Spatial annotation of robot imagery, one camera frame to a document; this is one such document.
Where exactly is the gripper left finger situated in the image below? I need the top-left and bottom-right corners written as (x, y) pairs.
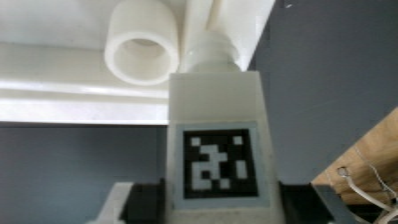
top-left (87, 182), bottom-right (165, 224)

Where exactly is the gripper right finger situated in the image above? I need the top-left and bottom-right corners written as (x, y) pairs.
top-left (279, 183), bottom-right (359, 224)

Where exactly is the white leg with tag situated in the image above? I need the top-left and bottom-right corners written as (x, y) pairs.
top-left (165, 32), bottom-right (285, 224)

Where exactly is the white square tabletop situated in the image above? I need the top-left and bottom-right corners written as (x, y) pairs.
top-left (0, 0), bottom-right (276, 125)

